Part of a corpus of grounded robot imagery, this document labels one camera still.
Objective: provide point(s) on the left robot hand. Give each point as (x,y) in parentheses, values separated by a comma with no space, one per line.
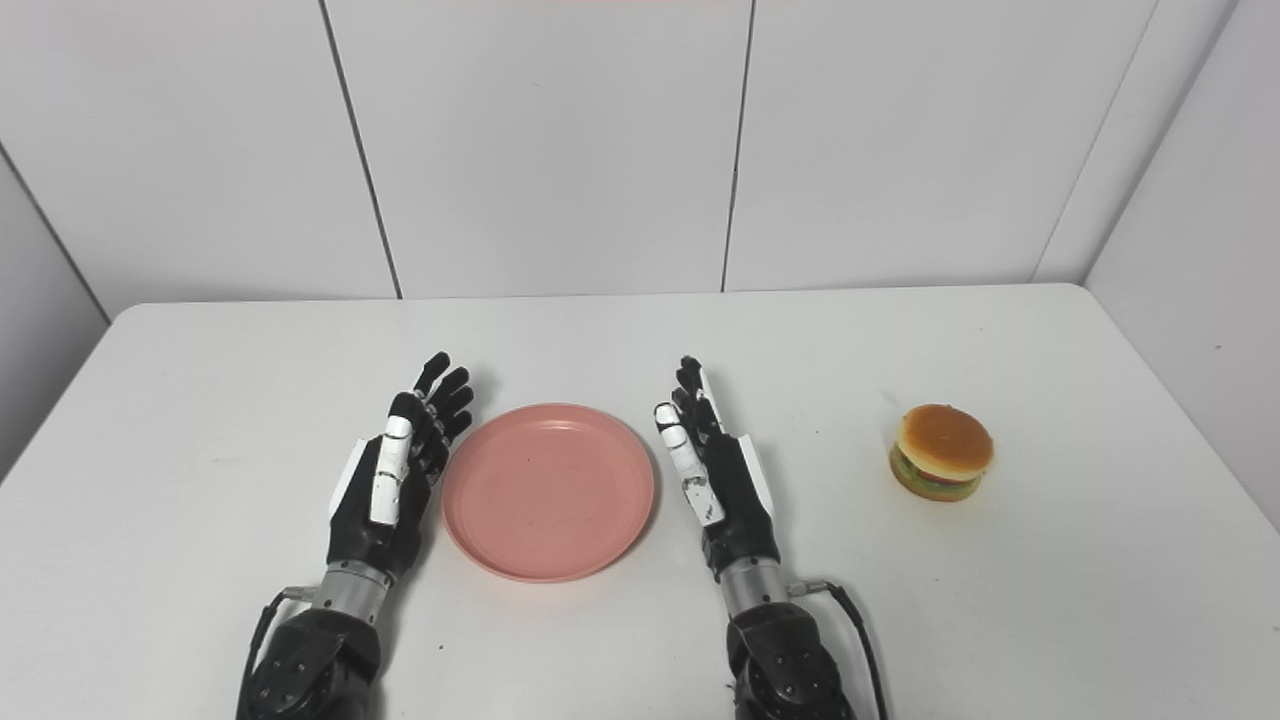
(390,490)

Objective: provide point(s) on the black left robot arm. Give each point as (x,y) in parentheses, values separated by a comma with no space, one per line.
(315,660)

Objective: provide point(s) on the toy hamburger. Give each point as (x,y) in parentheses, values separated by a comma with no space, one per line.
(941,452)

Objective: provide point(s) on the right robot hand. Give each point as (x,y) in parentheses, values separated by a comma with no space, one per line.
(725,490)

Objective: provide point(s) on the pink plate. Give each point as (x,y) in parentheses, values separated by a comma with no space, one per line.
(548,491)

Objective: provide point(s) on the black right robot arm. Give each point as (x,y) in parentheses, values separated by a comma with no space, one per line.
(785,660)

